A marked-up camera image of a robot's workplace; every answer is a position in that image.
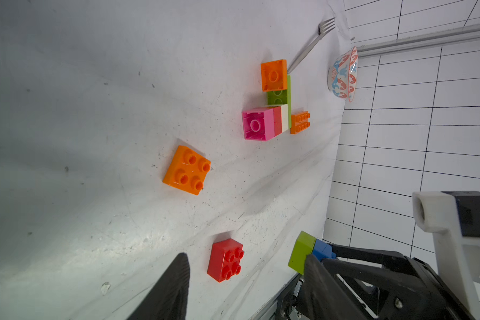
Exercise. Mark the long lime green lego brick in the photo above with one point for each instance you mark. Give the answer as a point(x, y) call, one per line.
point(281, 97)

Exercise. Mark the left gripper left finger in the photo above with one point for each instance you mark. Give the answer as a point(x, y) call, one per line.
point(169, 296)

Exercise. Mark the silver fork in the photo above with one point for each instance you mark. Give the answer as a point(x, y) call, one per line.
point(324, 28)

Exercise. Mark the cream white lego brick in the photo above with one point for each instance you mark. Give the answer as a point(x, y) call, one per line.
point(284, 117)

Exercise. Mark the magenta lego brick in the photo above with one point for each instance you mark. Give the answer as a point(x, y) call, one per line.
point(259, 124)

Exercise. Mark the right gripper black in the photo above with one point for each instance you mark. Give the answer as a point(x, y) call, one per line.
point(406, 288)

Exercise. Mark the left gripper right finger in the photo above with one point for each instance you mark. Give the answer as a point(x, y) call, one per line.
point(321, 297)

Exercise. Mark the long orange lego brick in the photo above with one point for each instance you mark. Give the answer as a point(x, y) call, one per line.
point(299, 122)

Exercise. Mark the blue lego brick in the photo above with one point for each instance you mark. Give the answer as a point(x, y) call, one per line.
point(323, 250)

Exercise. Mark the red lego brick left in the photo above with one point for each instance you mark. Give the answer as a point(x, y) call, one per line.
point(225, 260)

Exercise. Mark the small orange lego brick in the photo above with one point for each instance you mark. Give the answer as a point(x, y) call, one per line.
point(187, 171)
point(274, 75)

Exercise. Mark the small lime green lego brick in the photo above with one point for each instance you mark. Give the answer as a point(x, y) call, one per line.
point(303, 247)

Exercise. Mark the patterned small bowl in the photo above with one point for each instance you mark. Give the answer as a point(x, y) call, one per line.
point(342, 75)

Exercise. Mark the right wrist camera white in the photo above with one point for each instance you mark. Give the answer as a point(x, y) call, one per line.
point(453, 219)

